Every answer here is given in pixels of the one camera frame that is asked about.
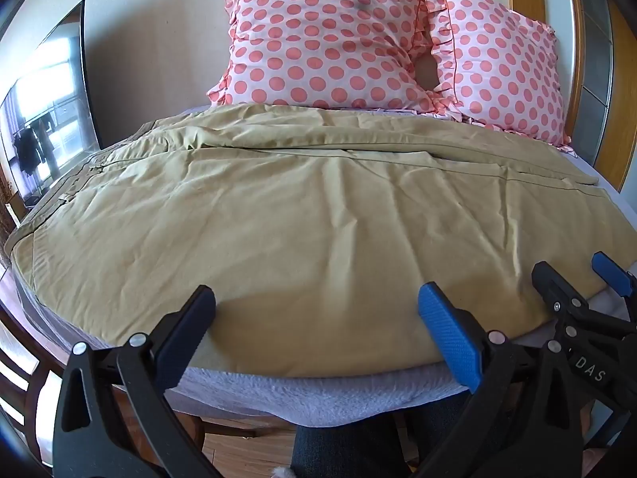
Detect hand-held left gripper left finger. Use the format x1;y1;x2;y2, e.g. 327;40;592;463
54;285;218;478

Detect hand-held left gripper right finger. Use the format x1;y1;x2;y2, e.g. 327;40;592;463
412;282;600;478

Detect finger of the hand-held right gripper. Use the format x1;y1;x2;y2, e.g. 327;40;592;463
531;260;637;347
590;252;637;310

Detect khaki pants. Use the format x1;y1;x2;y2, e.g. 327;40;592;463
9;104;637;378

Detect person's legs in dark jeans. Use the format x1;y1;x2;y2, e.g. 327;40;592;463
291;394;481;478

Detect grey bed sheet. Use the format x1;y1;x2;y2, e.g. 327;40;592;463
15;104;637;430

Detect dark wooden chair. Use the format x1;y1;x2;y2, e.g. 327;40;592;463
0;266;68;464

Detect wooden wardrobe with glass panels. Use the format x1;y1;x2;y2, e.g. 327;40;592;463
572;0;637;195

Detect small pink polka dot pillow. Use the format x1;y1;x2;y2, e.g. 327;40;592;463
423;0;574;154

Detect wooden headboard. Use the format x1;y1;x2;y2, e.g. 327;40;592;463
505;0;598;165

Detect large pink polka dot pillow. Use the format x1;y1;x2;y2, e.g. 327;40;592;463
206;0;439;114

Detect wall mirror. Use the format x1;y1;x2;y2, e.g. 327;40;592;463
0;0;103;210

